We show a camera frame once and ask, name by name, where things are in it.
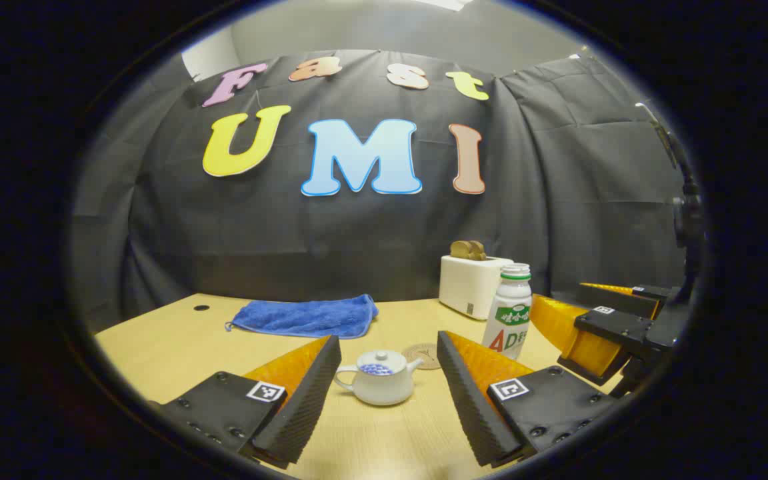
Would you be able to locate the black backdrop cloth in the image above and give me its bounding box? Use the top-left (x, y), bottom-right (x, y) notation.
top-left (71, 49), bottom-right (691, 334)

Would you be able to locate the white green-label water bottle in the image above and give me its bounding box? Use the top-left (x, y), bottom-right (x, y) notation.
top-left (482, 264), bottom-right (533, 361)

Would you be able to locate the white ceramic teacup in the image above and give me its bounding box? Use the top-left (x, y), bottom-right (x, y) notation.
top-left (334, 350), bottom-right (425, 406)

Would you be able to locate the blue towel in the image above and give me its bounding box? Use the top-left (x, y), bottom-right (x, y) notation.
top-left (225, 294), bottom-right (379, 339)

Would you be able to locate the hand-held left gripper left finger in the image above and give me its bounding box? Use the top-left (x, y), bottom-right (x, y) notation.
top-left (147, 335), bottom-right (343, 469)

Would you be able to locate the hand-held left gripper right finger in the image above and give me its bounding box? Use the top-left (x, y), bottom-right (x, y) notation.
top-left (436, 330), bottom-right (618, 467)

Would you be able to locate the round brown coaster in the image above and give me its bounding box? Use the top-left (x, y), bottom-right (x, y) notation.
top-left (402, 343), bottom-right (442, 371)

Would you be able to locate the white toaster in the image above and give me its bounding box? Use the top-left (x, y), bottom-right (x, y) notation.
top-left (439, 254), bottom-right (515, 321)

